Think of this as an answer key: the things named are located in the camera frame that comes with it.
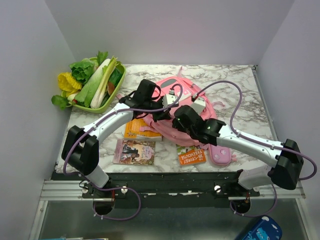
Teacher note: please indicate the pink cartoon pencil case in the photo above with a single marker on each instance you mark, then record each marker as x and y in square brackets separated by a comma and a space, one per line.
[221, 156]

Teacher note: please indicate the orange paperback book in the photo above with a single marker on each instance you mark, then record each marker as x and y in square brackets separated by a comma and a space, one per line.
[138, 130]

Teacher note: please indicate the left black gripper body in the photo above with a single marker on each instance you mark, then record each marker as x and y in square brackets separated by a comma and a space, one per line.
[157, 115]

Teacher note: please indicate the blue shark pencil case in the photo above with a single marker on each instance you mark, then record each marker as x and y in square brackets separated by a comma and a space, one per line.
[261, 228]

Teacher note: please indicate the pink school backpack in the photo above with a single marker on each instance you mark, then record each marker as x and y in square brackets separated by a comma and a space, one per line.
[176, 108]

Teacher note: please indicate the white napa cabbage toy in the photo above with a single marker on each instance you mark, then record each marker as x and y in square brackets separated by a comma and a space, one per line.
[100, 85]

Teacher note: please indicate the green vegetable tray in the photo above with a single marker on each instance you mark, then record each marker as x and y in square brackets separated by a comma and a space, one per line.
[102, 109]

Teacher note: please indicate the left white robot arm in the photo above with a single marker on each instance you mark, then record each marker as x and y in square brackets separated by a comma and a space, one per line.
[81, 147]

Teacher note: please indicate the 78-storey treehouse book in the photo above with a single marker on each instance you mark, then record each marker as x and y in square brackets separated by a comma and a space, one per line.
[190, 155]

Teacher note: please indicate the yellow flower toy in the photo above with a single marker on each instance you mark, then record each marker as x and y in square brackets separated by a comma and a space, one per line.
[68, 83]

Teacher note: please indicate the green lettuce toy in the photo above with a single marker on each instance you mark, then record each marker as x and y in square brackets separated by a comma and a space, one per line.
[84, 69]

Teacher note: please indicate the aluminium frame rail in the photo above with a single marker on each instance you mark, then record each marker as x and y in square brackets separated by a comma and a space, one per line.
[60, 190]

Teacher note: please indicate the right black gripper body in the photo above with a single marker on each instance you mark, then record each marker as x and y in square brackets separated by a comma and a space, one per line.
[176, 123]

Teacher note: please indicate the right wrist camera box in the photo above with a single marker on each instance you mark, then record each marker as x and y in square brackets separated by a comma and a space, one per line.
[198, 105]

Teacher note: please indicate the pink illustrated storybook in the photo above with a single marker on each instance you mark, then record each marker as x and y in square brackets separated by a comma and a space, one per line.
[133, 152]

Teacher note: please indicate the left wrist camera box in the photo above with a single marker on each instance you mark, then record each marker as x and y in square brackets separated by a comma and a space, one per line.
[170, 100]

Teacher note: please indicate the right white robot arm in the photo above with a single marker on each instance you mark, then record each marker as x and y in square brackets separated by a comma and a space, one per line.
[282, 160]

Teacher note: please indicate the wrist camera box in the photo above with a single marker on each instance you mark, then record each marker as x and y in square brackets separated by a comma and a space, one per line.
[170, 100]
[198, 105]

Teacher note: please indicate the black mounting base rail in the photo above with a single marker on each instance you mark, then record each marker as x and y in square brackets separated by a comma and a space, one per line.
[166, 190]

